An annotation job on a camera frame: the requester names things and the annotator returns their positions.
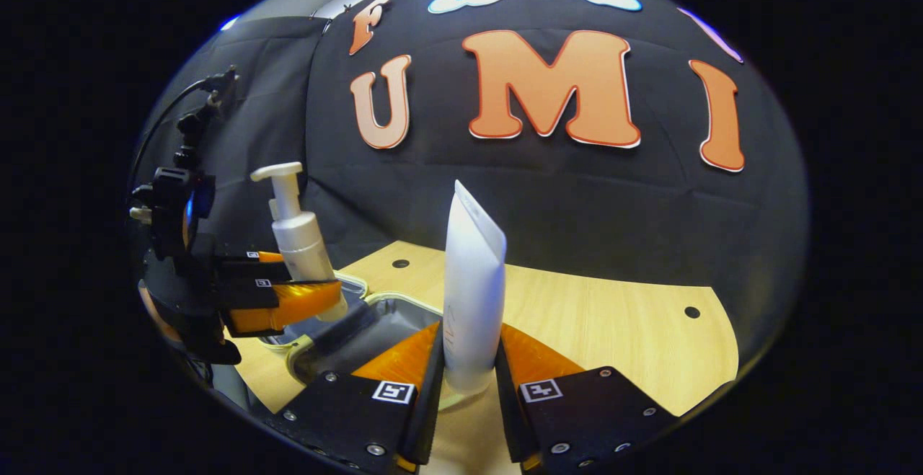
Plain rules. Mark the white pump bottle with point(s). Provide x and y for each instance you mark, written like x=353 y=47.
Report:
x=303 y=244

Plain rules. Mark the white squeeze tube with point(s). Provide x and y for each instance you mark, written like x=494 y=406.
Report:
x=472 y=280

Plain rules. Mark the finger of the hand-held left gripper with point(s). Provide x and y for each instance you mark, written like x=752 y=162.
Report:
x=241 y=264
x=249 y=295

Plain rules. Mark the black backdrop cloth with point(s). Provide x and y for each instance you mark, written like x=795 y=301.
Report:
x=613 y=223

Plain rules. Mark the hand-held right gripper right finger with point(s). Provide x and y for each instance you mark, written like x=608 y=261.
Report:
x=508 y=417

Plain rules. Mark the ceiling light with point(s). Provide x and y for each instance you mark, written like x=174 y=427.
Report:
x=229 y=23

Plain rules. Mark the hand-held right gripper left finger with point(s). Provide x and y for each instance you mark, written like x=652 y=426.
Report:
x=429 y=403

